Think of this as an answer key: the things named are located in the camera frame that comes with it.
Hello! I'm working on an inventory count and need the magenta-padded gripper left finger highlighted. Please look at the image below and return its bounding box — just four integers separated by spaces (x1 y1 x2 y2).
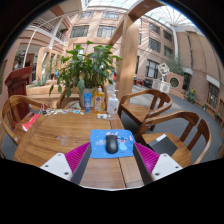
39 141 93 185

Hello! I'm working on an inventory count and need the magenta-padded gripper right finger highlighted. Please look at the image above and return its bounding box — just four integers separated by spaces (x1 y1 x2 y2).
132 142 184 186

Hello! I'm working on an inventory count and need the black computer mouse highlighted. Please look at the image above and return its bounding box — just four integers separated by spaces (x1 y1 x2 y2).
105 134 120 155

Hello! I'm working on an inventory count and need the blue cartoon-print mouse pad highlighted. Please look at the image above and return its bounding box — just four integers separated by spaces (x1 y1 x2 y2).
89 128 136 159

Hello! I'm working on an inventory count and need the black flat box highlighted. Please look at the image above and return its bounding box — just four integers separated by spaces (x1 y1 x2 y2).
147 133 179 158

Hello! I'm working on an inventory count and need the wooden armchair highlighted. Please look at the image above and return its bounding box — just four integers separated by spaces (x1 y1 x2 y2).
117 88 174 132
134 110 213 169
55 87 81 110
0 94 49 146

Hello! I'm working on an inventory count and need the red and white packet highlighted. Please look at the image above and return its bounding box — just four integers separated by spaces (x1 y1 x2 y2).
21 113 42 132

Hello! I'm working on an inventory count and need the clear plastic packet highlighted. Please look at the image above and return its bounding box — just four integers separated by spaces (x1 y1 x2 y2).
96 113 118 120

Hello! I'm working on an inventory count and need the blue squeeze tube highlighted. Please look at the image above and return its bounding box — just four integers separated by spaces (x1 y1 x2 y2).
82 92 93 114

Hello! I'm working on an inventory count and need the yellow flower plant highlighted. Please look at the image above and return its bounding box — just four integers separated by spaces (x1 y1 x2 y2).
188 88 198 104

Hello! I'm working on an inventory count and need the yellow dish soap bottle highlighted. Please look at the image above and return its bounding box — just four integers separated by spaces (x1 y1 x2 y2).
93 85 106 114

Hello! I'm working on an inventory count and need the white pump bottle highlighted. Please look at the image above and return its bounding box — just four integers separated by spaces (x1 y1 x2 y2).
106 89 120 116

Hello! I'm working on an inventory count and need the white geometric sculpture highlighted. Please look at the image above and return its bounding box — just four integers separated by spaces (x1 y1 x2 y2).
157 62 172 93

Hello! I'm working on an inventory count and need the green plant in white pot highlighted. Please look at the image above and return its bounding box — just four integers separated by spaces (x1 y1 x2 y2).
48 40 123 108

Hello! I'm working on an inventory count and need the dark red wooden pedestal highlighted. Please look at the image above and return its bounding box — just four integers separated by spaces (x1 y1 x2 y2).
4 65 34 121

